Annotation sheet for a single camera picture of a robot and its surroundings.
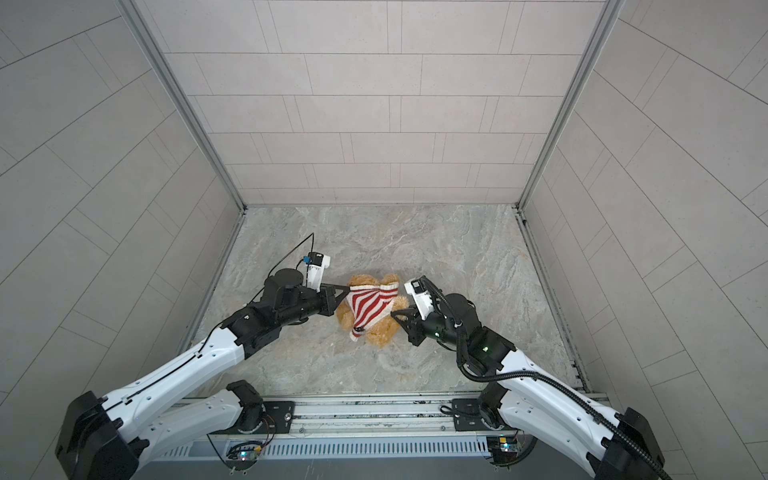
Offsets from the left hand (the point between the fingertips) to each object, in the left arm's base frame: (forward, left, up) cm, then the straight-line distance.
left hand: (356, 289), depth 74 cm
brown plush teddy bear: (-9, -7, -2) cm, 12 cm away
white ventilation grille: (-32, +34, -17) cm, 49 cm away
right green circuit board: (-31, -35, -18) cm, 50 cm away
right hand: (-7, -9, -2) cm, 12 cm away
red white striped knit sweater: (-4, -4, +1) cm, 5 cm away
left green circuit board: (-34, +23, -15) cm, 44 cm away
